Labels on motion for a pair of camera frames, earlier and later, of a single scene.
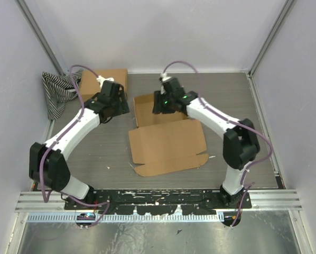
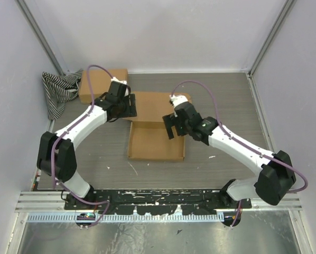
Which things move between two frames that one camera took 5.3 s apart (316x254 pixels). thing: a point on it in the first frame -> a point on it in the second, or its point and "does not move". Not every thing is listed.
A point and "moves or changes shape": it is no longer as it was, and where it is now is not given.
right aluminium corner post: x=287 y=9 does not move
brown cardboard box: x=90 y=84 does not move
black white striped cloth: x=58 y=89 does not move
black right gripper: x=158 y=107 -> x=170 y=121
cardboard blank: x=163 y=142 moves or changes shape
